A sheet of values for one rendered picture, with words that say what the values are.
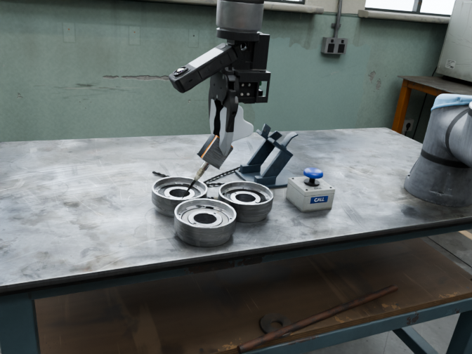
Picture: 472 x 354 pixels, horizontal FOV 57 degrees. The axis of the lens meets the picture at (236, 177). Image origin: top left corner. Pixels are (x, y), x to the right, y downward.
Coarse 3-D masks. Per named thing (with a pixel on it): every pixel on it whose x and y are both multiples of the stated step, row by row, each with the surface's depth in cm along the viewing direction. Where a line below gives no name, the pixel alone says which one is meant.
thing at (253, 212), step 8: (224, 184) 86; (232, 184) 87; (240, 184) 88; (248, 184) 88; (256, 184) 88; (224, 192) 85; (240, 192) 86; (248, 192) 86; (264, 192) 87; (272, 192) 84; (224, 200) 80; (240, 200) 86; (248, 200) 86; (256, 200) 83; (272, 200) 82; (240, 208) 79; (248, 208) 79; (256, 208) 79; (264, 208) 80; (240, 216) 80; (248, 216) 80; (256, 216) 80; (264, 216) 83
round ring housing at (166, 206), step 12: (168, 180) 87; (180, 180) 88; (192, 180) 87; (156, 192) 80; (168, 192) 83; (180, 192) 86; (192, 192) 84; (204, 192) 82; (156, 204) 80; (168, 204) 79
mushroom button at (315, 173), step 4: (308, 168) 89; (312, 168) 89; (304, 172) 88; (308, 172) 87; (312, 172) 87; (316, 172) 87; (320, 172) 88; (308, 176) 87; (312, 176) 87; (316, 176) 87; (320, 176) 87; (312, 180) 88
